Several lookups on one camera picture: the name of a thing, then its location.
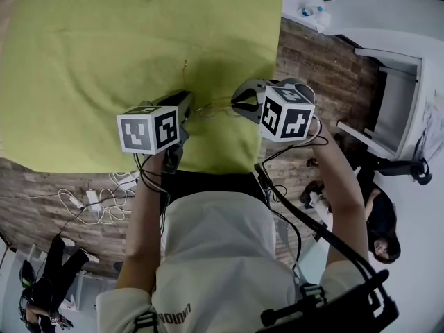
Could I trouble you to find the person's white t-shirt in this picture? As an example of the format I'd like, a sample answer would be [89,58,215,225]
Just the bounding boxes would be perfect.
[95,191,368,333]

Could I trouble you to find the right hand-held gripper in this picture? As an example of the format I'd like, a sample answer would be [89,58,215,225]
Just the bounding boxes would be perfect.
[231,77,317,143]

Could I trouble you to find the black chest pack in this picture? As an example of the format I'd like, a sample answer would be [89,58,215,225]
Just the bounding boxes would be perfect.
[259,268,400,333]

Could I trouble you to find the white desk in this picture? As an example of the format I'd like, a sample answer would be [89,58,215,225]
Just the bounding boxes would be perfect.
[336,46,444,161]

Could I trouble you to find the white cable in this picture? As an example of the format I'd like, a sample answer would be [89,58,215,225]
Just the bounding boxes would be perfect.
[57,171,139,227]

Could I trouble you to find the crumpled white tissue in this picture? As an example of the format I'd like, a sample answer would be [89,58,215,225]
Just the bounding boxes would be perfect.
[314,10,332,34]

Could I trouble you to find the thick black cable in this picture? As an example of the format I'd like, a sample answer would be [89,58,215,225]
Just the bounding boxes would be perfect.
[255,163,386,287]

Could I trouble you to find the white shelf unit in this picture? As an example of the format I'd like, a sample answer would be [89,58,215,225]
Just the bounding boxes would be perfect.
[65,268,119,314]

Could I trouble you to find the thin black cable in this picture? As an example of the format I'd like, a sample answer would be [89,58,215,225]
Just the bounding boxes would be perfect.
[259,114,330,166]
[133,151,173,204]

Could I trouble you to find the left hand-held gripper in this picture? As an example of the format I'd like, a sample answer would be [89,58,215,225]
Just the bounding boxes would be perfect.
[117,90,194,176]

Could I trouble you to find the person's left forearm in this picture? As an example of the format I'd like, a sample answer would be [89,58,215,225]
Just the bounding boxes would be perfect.
[114,151,174,291]

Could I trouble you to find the white power adapter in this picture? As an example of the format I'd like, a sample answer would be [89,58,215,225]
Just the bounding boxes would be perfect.
[116,171,139,192]

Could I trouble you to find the green tablecloth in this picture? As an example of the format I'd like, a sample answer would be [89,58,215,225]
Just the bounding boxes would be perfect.
[0,0,285,175]

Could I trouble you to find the clear-framed eyeglasses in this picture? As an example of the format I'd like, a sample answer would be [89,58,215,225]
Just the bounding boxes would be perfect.
[182,59,244,119]

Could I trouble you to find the person's black trousers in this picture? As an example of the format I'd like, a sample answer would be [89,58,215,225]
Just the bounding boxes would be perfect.
[166,170,270,207]

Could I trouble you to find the white power strip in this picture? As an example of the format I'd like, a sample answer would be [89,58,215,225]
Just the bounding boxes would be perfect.
[85,189,101,213]

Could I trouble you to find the person's right forearm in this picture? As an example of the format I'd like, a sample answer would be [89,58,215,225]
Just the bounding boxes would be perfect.
[307,116,370,273]

